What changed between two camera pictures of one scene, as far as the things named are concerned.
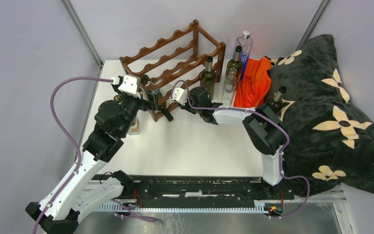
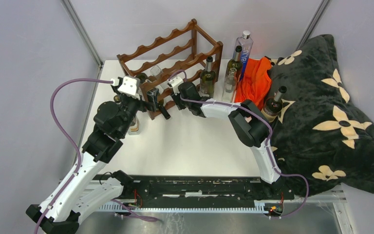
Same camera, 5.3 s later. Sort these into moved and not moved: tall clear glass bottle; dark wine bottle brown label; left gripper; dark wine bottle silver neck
Moved: tall clear glass bottle
Not moved: dark wine bottle silver neck; left gripper; dark wine bottle brown label
